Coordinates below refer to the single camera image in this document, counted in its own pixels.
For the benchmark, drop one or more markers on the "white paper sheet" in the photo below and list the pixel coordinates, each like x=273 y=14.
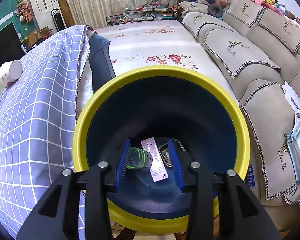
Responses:
x=292 y=97

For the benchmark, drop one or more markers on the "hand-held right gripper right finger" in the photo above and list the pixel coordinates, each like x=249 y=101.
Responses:
x=176 y=163

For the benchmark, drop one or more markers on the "dark blue pillow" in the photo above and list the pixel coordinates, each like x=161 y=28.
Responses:
x=100 y=55

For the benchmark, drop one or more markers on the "beige sofa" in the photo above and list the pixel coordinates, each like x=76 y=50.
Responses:
x=240 y=55

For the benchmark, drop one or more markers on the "black tower heater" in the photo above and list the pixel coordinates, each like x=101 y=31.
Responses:
x=58 y=20

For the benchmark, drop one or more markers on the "yellow-rimmed dark blue bin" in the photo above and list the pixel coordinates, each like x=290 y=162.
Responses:
x=152 y=100

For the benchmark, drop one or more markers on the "brown cardboard boxes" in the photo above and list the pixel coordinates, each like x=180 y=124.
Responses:
x=38 y=36

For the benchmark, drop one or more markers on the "small green plastic bottle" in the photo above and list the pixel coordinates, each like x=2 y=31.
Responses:
x=140 y=158

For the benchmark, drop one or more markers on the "clear plastic packet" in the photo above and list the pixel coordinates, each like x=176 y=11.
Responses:
x=298 y=150

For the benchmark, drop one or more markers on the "black television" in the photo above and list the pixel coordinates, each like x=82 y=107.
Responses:
x=2 y=45

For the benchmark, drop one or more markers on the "white floral paper cup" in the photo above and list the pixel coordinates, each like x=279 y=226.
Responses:
x=11 y=72

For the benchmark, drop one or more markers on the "white tall cabinet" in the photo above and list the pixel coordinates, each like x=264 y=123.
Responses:
x=42 y=2

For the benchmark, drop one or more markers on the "beige patterned curtain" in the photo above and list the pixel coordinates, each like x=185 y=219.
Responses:
x=102 y=0

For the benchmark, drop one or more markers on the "blue checkered tablecloth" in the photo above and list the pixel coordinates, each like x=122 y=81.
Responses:
x=40 y=105

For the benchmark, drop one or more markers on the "cluttered glass shelf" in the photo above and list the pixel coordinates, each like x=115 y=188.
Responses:
x=140 y=15

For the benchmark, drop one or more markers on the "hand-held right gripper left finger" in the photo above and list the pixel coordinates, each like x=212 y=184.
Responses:
x=122 y=160

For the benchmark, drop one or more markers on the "artificial flower decoration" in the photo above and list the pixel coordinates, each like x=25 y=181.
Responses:
x=23 y=10

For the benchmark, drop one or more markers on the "black phone-like object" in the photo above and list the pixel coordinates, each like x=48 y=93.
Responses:
x=165 y=155

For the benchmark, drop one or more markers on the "floral mattress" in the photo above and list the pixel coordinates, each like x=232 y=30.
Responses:
x=152 y=42

